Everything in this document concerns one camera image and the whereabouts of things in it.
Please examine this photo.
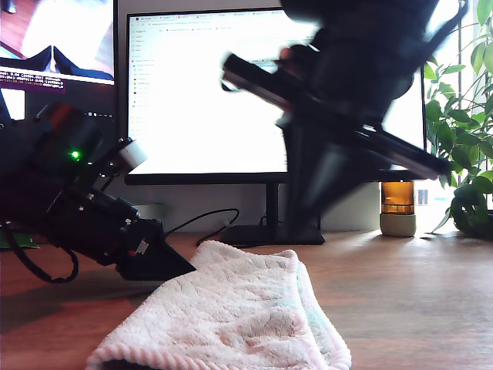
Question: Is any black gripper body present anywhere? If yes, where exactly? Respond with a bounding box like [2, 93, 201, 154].
[48, 190, 138, 267]

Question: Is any fluffy pink white tea towel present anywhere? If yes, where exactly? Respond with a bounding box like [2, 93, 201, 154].
[85, 239, 352, 370]

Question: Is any green packet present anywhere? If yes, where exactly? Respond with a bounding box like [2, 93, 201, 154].
[0, 230, 39, 251]

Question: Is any amber glass bottle grey base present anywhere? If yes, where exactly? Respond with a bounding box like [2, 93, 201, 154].
[379, 181, 418, 238]

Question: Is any large monitor with white screen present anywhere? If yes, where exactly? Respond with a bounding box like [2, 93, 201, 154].
[124, 9, 428, 247]

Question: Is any green leafy potted plant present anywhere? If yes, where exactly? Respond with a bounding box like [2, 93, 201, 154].
[421, 0, 493, 240]

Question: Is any monitor with dark screen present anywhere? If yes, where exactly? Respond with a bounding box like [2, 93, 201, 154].
[0, 0, 122, 180]

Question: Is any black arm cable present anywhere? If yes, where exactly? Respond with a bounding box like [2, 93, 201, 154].
[0, 219, 80, 284]
[421, 0, 469, 66]

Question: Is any black cable with plug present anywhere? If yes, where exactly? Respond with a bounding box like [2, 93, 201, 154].
[163, 209, 240, 249]

